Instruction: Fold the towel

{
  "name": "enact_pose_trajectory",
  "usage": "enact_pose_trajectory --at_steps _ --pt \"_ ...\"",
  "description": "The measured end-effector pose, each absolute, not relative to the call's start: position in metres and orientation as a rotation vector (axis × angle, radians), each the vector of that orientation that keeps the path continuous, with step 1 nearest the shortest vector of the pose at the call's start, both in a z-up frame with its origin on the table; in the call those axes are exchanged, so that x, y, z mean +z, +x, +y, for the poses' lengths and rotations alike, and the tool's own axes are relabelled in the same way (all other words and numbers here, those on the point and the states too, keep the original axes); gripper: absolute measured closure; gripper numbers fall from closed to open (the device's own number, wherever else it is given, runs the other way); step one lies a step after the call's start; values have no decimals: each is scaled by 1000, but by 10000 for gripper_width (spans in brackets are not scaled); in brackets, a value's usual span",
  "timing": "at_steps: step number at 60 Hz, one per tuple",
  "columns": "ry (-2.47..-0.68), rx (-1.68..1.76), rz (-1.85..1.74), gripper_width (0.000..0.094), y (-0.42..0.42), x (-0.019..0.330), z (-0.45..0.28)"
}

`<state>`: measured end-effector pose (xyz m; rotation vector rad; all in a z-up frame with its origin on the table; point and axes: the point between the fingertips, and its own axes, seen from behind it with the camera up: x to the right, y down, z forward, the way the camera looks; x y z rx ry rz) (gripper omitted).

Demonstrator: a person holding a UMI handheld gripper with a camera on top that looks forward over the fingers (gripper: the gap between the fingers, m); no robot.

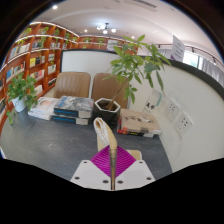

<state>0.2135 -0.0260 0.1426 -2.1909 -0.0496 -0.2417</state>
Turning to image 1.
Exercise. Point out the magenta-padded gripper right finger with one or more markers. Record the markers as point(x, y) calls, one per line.
point(130, 170)

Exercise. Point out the thick dark blue book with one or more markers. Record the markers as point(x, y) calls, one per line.
point(68, 119)
point(73, 106)

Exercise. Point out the black ceiling track rail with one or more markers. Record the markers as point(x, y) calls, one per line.
point(203, 51)

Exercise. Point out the leafy plant in white pot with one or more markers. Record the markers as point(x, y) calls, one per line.
point(21, 90)

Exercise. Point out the white standing sign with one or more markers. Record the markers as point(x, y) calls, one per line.
point(178, 48)

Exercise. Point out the small tree in black pot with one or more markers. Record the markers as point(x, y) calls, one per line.
point(106, 111)

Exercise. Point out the white paper card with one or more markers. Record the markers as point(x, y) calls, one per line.
point(153, 101)

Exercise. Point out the ceiling air vent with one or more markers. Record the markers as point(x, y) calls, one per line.
point(141, 4)

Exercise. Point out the red spine book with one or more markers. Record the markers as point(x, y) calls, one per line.
point(133, 132)

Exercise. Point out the white wall socket panel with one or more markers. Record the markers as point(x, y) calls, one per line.
point(172, 110)
point(183, 125)

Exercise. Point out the white sheer curtain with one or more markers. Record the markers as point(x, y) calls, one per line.
point(210, 68)

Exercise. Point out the beige striped towel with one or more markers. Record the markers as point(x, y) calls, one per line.
point(105, 133)

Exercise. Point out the ceiling chandelier lamp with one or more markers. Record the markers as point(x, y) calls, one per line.
point(106, 29)

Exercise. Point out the beige cover book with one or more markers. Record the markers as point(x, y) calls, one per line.
point(138, 121)

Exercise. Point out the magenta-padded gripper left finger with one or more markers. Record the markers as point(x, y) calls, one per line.
point(96, 168)

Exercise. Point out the recessed ceiling spot lights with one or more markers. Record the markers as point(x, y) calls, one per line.
point(54, 6)

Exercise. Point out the orange wooden bookshelf unit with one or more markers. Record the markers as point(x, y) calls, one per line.
point(33, 50)

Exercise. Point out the tan upholstered chair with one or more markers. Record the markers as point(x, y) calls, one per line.
point(72, 85)
point(103, 88)

